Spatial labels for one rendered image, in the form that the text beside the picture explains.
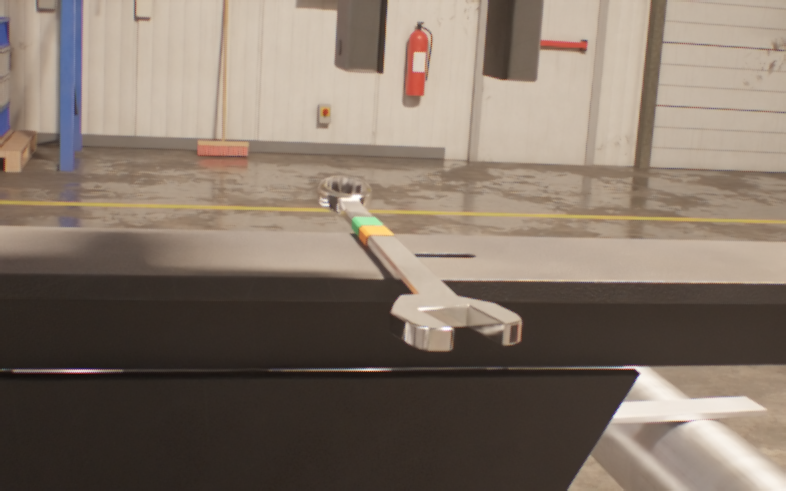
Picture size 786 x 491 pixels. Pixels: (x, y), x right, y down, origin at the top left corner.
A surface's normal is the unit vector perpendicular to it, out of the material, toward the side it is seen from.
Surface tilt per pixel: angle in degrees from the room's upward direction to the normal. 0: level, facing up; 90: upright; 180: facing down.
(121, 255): 0
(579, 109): 90
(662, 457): 59
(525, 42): 90
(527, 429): 90
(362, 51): 90
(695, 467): 42
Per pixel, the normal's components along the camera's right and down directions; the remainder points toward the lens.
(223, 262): 0.07, -0.98
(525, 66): 0.22, 0.21
